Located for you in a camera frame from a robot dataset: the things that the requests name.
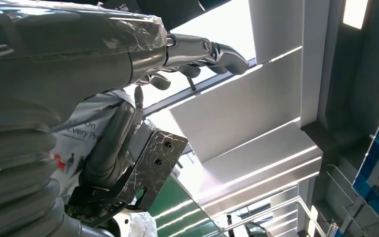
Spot white parcel bag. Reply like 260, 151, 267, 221
49, 90, 136, 200

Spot green conveyor belt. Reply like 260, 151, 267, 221
149, 175, 226, 237

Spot black inbound scanner machine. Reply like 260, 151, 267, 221
101, 0, 232, 32

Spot metal handrail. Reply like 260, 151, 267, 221
222, 196, 328, 237

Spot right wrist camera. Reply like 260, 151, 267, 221
66, 185, 148, 228

